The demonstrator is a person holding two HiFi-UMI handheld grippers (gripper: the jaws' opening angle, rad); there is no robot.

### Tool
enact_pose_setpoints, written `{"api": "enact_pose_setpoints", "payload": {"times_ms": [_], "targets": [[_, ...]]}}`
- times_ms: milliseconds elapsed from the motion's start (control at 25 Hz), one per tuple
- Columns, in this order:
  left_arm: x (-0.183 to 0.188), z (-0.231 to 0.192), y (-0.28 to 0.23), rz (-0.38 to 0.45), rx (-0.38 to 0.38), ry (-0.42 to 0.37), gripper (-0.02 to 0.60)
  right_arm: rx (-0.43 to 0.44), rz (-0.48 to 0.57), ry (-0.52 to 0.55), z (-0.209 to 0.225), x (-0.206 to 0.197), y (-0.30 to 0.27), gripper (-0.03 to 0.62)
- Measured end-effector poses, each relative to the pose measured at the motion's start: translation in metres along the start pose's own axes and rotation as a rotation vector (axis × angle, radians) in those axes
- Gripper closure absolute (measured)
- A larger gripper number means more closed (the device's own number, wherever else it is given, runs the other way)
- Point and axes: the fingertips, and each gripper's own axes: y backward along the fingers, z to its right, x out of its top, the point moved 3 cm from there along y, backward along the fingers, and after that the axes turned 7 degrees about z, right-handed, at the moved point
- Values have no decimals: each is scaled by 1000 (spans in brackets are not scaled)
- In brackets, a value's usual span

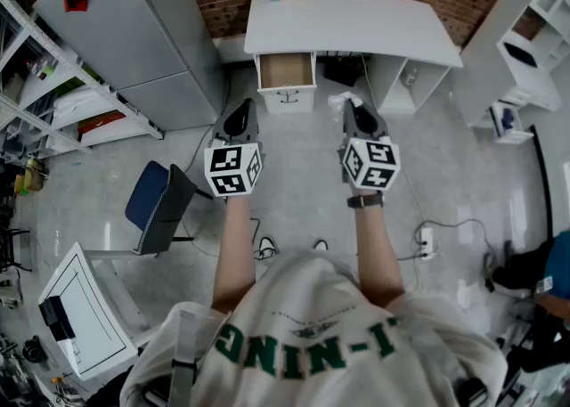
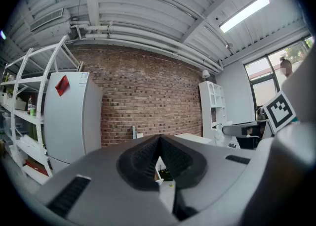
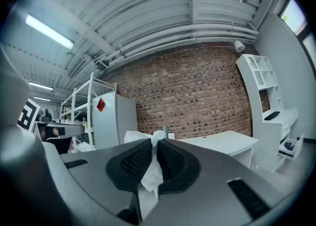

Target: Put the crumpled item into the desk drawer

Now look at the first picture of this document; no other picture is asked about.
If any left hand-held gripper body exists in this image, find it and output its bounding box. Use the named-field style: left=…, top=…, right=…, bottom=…
left=203, top=98, right=267, bottom=198

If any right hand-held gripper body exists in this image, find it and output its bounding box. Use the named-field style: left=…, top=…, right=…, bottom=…
left=340, top=100, right=402, bottom=192

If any white drawer with brown inside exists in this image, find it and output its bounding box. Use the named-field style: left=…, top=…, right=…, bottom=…
left=255, top=52, right=317, bottom=94

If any person's left forearm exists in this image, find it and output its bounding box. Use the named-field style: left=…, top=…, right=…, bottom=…
left=211, top=193, right=257, bottom=313

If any person's right forearm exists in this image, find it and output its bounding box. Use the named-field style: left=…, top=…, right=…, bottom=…
left=354, top=205, right=406, bottom=308

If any dark wristwatch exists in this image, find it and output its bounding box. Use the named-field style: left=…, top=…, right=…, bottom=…
left=346, top=191, right=385, bottom=209

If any person's left white shoe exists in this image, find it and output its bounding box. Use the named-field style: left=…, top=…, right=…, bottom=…
left=256, top=235, right=278, bottom=259

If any blue black chair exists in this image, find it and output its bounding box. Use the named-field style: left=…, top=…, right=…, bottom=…
left=124, top=160, right=214, bottom=257

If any white power strip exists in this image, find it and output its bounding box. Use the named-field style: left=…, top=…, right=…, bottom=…
left=419, top=226, right=436, bottom=260

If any white desk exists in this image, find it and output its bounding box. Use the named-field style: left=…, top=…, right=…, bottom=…
left=243, top=0, right=464, bottom=116

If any white open shelving unit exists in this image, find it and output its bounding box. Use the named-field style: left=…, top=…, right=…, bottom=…
left=458, top=0, right=570, bottom=143

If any grey refrigerator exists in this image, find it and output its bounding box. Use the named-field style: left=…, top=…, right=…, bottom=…
left=33, top=0, right=224, bottom=139

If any white shirt with green print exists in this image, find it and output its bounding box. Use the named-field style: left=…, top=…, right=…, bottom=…
left=119, top=251, right=509, bottom=407

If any white metal shelf rack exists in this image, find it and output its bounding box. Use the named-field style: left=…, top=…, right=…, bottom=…
left=0, top=0, right=166, bottom=161

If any black flat device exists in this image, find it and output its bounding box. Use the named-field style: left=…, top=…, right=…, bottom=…
left=502, top=42, right=538, bottom=66

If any white printer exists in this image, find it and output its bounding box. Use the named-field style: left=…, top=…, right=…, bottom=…
left=37, top=242, right=139, bottom=382

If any black device on white table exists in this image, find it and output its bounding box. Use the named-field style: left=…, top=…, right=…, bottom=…
left=38, top=296, right=76, bottom=342

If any dark floor cable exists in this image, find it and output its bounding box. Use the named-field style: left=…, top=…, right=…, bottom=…
left=183, top=125, right=216, bottom=175

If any white power cable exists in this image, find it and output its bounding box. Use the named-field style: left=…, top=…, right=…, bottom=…
left=395, top=173, right=495, bottom=262

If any grey shoulder strap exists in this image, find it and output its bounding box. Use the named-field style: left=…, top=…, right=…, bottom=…
left=167, top=309, right=200, bottom=407

